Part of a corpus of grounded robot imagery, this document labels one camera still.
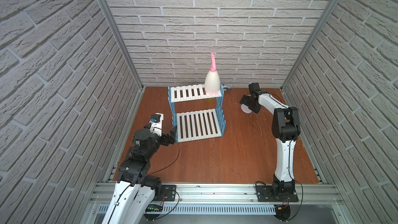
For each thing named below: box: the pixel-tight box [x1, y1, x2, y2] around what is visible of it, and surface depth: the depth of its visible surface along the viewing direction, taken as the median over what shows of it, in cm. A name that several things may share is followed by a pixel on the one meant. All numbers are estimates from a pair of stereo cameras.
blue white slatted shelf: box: [167, 84, 226, 144], surface depth 94 cm
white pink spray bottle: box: [204, 51, 221, 95], surface depth 76 cm
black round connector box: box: [273, 204, 291, 221], surface depth 72 cm
